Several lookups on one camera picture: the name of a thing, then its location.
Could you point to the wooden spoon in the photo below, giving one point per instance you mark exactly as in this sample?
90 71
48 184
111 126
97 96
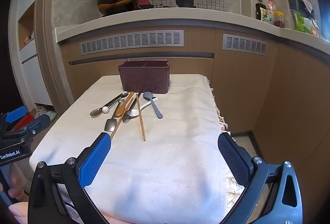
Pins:
120 110

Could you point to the white plastic spoon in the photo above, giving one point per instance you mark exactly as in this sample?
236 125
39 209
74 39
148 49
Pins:
145 106

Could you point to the person's left hand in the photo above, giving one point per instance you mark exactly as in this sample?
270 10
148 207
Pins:
19 180

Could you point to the short grey vent grille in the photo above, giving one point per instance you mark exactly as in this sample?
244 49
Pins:
245 44

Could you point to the wooden chopstick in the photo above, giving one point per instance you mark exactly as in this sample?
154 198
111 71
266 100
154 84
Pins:
114 131
141 126

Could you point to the shovel-shaped metal spoon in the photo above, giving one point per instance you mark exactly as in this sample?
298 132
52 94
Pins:
110 124

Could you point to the grey-blue plastic spoon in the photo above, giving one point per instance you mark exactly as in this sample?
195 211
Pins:
148 96

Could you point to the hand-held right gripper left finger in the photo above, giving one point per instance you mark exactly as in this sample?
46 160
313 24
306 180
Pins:
94 159

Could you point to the long grey vent grille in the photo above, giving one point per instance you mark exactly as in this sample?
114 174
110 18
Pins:
131 42

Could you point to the pink garment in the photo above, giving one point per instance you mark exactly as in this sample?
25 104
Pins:
19 213

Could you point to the green plastic bags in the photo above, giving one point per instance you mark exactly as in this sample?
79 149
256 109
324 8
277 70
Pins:
303 24

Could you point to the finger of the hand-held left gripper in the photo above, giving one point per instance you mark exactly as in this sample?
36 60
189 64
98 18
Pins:
41 121
15 113

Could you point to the clear plastic bottle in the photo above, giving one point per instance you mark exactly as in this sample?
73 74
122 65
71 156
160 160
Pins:
270 9

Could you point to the wooden kitchen cabinet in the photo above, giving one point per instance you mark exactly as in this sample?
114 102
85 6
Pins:
245 84

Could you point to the white shelf cabinet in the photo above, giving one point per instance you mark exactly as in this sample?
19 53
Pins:
31 64

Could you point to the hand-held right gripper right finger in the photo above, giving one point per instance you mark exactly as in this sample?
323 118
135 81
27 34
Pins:
234 159

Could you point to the light stone countertop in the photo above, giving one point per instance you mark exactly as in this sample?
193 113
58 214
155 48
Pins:
154 17

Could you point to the dark food package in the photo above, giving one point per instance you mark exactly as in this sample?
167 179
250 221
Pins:
261 11

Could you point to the red box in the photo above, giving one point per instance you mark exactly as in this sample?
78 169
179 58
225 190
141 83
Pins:
23 123

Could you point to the glass jar with red contents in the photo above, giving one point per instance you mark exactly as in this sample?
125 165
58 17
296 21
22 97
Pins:
279 20

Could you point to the cream tablecloth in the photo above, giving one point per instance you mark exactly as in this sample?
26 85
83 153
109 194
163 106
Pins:
167 151

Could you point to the maroon plastic utensil holder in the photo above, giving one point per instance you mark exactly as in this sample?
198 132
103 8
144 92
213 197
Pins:
144 77

